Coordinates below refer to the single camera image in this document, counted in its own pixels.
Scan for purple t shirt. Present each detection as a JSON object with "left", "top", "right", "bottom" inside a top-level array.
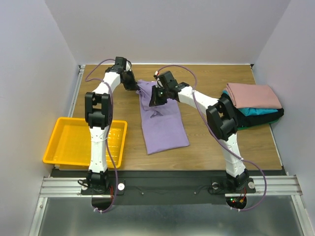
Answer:
[{"left": 136, "top": 80, "right": 189, "bottom": 155}]

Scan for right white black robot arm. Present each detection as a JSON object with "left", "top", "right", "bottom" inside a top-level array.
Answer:
[{"left": 149, "top": 71, "right": 249, "bottom": 192}]

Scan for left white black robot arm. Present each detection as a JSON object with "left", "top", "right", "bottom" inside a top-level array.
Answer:
[{"left": 84, "top": 57, "right": 137, "bottom": 194}]

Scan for pink folded t shirt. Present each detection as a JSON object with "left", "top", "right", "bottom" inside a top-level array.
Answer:
[{"left": 224, "top": 83, "right": 282, "bottom": 109}]

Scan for black folded t shirt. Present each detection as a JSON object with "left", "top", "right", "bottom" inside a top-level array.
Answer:
[{"left": 234, "top": 108, "right": 284, "bottom": 129}]

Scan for teal folded t shirt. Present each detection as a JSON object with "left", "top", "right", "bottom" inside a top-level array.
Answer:
[{"left": 222, "top": 90, "right": 279, "bottom": 116}]

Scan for yellow plastic tray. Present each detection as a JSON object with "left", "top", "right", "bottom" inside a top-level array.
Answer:
[{"left": 42, "top": 117, "right": 127, "bottom": 170}]

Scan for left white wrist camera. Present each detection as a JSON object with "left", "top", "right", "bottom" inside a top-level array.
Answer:
[{"left": 126, "top": 60, "right": 132, "bottom": 71}]

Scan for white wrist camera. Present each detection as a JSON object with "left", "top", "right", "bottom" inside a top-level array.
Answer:
[
  {"left": 154, "top": 71, "right": 163, "bottom": 88},
  {"left": 126, "top": 60, "right": 132, "bottom": 71}
]

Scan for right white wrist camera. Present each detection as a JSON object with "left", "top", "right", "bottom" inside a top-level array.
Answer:
[{"left": 154, "top": 71, "right": 163, "bottom": 88}]

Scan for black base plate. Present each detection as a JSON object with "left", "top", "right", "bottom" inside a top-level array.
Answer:
[{"left": 41, "top": 169, "right": 285, "bottom": 207}]

